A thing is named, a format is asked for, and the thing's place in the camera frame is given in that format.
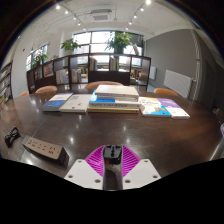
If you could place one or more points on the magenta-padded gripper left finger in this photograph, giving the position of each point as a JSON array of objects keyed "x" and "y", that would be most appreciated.
[{"x": 81, "y": 173}]

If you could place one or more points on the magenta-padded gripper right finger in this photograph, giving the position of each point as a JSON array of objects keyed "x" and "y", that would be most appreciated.
[{"x": 141, "y": 172}]

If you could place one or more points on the small black charger block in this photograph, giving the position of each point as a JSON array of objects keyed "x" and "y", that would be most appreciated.
[{"x": 112, "y": 152}]

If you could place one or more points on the black power strip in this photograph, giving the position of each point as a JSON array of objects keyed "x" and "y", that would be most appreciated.
[{"x": 45, "y": 148}]

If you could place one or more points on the colourful picture book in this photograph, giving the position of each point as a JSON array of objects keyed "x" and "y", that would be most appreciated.
[{"x": 154, "y": 106}]

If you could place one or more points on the cream book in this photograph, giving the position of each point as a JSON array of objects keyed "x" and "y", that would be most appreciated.
[{"x": 113, "y": 109}]

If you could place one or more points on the purple and white book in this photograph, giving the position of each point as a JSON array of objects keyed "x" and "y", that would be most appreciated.
[{"x": 173, "y": 107}]

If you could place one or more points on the bright blue book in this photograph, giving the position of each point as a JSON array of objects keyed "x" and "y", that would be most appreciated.
[{"x": 100, "y": 101}]

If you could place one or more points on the blue-grey book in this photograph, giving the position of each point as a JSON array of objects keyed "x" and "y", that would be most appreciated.
[{"x": 56, "y": 101}]

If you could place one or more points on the orange leather chair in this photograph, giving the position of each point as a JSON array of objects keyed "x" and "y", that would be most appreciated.
[
  {"x": 103, "y": 84},
  {"x": 24, "y": 93},
  {"x": 165, "y": 92},
  {"x": 46, "y": 89}
]

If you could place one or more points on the pale grey book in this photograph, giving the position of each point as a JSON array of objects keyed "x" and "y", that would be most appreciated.
[{"x": 116, "y": 90}]

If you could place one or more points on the low dark divider shelf unit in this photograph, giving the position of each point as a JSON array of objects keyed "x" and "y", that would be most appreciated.
[{"x": 108, "y": 77}]

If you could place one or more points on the tall dark bookshelf unit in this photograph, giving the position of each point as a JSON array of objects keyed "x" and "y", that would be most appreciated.
[{"x": 5, "y": 86}]

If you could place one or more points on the potted green plant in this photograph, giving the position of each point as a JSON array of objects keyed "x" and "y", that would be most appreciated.
[
  {"x": 119, "y": 41},
  {"x": 40, "y": 59},
  {"x": 70, "y": 45}
]

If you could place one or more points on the ceiling air conditioner unit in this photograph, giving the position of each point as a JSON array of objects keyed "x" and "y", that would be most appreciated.
[{"x": 100, "y": 16}]

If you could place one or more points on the ceiling track spotlights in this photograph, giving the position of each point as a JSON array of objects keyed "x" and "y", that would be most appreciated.
[{"x": 58, "y": 6}]

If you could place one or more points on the white wall radiator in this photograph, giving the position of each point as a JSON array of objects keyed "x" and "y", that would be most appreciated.
[{"x": 178, "y": 83}]

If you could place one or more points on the small white wall panel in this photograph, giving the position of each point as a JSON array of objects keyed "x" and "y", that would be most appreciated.
[{"x": 152, "y": 72}]

